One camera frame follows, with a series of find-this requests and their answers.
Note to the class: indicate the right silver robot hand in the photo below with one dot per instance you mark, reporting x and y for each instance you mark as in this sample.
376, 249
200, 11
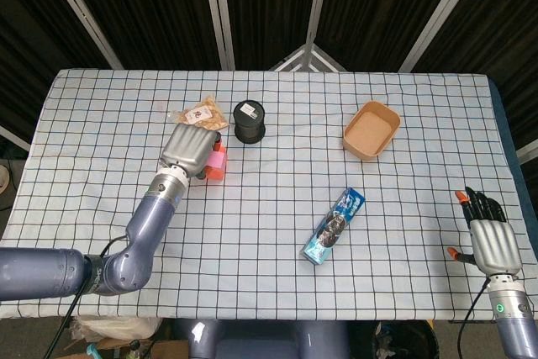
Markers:
496, 247

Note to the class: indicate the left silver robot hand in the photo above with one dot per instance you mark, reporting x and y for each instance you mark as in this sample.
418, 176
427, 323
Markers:
189, 149

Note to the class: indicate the small pink cube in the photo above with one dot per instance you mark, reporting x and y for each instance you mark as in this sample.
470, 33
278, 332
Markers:
216, 161

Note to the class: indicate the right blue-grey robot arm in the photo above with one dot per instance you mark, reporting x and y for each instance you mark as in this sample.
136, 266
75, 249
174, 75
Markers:
513, 325

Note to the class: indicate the orange foam cube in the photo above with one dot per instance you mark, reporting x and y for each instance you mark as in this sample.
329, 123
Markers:
220, 175

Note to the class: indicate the clear peanut snack packet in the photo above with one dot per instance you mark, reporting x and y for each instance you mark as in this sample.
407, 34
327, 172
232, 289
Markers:
202, 113

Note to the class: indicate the black mesh pen holder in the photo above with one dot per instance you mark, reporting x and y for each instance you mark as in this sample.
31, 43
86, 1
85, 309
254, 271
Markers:
249, 121

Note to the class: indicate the white checkered tablecloth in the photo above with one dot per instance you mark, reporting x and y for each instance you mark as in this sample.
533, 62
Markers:
294, 165

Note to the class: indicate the black trash bin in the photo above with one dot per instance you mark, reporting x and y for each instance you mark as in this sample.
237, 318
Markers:
412, 342

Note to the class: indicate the white triangular screen foot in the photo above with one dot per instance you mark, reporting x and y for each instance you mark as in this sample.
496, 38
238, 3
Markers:
309, 54

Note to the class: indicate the blue cookie package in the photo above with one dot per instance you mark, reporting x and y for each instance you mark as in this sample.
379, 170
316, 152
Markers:
332, 228

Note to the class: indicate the brown paper bowl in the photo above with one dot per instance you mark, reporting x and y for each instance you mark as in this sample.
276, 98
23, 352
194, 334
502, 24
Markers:
372, 130

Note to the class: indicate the beige round object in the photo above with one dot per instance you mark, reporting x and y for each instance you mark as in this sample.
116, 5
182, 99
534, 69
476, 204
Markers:
3, 178

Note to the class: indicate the white plastic bag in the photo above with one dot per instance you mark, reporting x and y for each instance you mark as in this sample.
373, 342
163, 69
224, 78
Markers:
113, 327

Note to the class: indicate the brown cardboard box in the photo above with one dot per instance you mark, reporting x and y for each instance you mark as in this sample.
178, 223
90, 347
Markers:
168, 350

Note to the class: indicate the blue-grey robot torso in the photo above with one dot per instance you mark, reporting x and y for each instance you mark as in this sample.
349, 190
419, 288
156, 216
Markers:
252, 342

